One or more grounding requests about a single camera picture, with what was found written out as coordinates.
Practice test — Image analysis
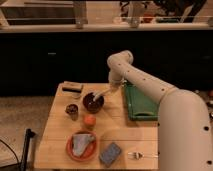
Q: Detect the wooden block brush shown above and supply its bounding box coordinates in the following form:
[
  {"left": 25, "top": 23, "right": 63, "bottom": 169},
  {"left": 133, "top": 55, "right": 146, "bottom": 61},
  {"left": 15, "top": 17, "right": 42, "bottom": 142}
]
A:
[{"left": 62, "top": 81, "right": 83, "bottom": 93}]

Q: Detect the green plastic tray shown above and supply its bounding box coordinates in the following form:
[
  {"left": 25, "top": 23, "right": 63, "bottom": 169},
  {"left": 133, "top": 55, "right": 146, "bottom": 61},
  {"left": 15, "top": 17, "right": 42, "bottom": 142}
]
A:
[{"left": 124, "top": 82, "right": 158, "bottom": 121}]

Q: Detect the small metal cup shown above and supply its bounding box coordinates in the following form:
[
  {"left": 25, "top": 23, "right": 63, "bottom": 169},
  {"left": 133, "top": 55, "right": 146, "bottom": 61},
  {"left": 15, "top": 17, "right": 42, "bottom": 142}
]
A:
[{"left": 65, "top": 104, "right": 78, "bottom": 121}]

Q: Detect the blue sponge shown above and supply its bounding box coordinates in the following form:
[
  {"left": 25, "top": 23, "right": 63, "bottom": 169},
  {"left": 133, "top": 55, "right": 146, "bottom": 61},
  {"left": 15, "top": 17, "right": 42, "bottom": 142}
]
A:
[{"left": 99, "top": 142, "right": 122, "bottom": 167}]

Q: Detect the grey cloth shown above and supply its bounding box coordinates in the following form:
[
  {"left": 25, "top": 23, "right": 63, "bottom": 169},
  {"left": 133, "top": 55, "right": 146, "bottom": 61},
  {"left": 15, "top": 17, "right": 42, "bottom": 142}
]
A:
[{"left": 73, "top": 133, "right": 95, "bottom": 157}]

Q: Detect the silver fork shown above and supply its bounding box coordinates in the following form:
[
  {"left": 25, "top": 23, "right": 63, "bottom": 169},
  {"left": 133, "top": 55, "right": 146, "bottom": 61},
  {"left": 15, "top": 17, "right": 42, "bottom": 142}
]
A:
[{"left": 127, "top": 152, "right": 158, "bottom": 160}]

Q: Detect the orange plate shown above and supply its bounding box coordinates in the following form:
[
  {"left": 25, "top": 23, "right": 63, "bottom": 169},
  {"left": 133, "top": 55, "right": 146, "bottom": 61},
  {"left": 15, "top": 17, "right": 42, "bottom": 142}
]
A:
[{"left": 66, "top": 131, "right": 97, "bottom": 162}]

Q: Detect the orange fruit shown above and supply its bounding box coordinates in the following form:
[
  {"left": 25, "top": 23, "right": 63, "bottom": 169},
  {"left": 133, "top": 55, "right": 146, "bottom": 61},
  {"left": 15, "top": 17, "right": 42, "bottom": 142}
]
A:
[{"left": 83, "top": 114, "right": 96, "bottom": 128}]

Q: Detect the black cable left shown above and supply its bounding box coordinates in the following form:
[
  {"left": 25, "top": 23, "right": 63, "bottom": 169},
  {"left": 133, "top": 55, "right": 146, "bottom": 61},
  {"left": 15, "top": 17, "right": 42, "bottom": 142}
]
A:
[{"left": 0, "top": 138, "right": 21, "bottom": 168}]

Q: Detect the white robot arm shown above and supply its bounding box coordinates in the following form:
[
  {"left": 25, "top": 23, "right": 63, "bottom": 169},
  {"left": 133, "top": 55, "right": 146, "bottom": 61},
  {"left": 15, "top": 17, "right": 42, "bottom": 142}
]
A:
[{"left": 107, "top": 50, "right": 213, "bottom": 171}]

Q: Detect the purple bowl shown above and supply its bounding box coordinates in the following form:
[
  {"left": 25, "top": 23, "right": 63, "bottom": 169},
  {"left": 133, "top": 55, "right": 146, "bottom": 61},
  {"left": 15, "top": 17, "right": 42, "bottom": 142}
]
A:
[{"left": 83, "top": 93, "right": 104, "bottom": 113}]

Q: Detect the black stand post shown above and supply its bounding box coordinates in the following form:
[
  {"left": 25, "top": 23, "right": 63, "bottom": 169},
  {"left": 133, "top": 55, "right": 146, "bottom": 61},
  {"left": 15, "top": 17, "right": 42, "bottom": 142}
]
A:
[{"left": 20, "top": 129, "right": 35, "bottom": 171}]

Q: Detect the white dish brush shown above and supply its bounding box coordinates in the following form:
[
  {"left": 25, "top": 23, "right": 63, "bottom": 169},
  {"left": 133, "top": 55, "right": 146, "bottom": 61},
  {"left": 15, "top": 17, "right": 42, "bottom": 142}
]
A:
[{"left": 92, "top": 88, "right": 111, "bottom": 101}]

